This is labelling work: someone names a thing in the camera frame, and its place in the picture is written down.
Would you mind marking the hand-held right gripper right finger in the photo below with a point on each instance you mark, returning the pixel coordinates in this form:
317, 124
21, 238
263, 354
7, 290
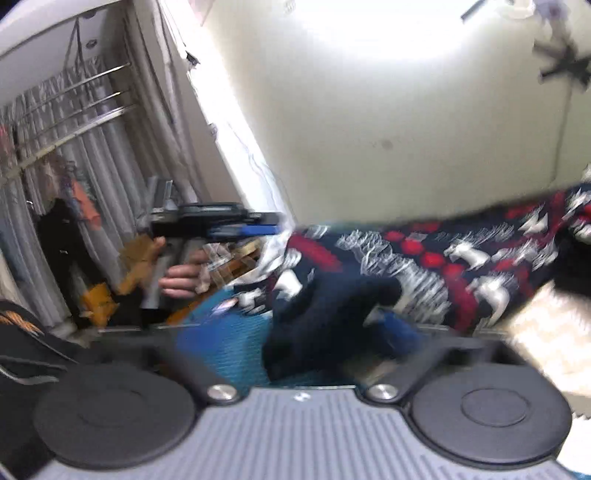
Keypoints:
401, 334

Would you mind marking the black hanging garment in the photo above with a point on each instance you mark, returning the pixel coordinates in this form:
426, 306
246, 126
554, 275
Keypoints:
64, 249

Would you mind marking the wooden side table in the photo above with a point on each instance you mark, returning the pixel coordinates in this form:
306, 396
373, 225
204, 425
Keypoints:
217, 281

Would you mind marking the colourful hanging clothes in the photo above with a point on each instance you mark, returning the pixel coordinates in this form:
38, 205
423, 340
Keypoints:
76, 194

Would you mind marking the red white horse print blanket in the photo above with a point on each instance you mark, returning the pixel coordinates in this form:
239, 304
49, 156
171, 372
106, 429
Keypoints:
452, 258

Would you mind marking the grey curtain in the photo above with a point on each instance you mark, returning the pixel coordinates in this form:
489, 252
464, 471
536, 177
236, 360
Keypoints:
106, 175

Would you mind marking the person's left hand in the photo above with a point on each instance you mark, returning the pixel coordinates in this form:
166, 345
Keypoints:
182, 279

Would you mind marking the teal cloth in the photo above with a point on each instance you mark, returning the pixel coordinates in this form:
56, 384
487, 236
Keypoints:
240, 341

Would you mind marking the metal clothes rack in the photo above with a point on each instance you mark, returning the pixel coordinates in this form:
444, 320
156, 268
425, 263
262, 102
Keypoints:
69, 115

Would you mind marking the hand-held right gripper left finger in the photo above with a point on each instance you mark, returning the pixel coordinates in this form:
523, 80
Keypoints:
207, 379

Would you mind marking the beige chevron bed sheet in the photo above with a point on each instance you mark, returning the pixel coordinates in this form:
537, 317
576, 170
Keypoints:
551, 341

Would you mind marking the navy blue small garment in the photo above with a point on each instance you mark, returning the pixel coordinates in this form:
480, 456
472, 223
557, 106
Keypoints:
323, 318

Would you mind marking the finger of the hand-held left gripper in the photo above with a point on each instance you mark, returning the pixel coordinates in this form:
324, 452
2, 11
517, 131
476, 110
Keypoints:
258, 229

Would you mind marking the black ceiling fan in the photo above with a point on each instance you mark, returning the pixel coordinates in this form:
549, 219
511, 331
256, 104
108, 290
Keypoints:
563, 62

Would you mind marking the black bag with orange print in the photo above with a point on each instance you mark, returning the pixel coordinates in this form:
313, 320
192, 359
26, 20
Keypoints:
23, 341

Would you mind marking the yellow brown bag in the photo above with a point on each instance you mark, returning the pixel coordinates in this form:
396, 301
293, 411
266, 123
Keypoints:
134, 267

